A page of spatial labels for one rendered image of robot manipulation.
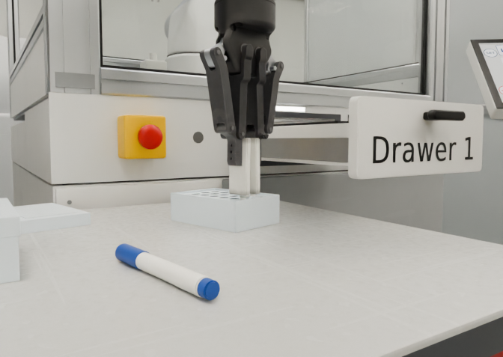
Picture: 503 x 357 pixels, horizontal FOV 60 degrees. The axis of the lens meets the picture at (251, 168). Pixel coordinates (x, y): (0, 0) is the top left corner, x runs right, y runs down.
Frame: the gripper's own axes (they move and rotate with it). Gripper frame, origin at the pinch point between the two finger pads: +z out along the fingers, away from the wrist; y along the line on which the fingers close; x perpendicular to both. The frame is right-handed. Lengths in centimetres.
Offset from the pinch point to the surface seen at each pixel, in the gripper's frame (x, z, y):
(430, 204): 6, 14, 82
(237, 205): -1.6, 4.5, -2.9
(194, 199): 5.9, 4.5, -3.2
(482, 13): 24, -66, 199
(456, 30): 37, -61, 203
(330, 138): -2.9, -3.5, 15.4
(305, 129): 2.7, -4.9, 17.3
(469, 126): -16.2, -5.5, 35.9
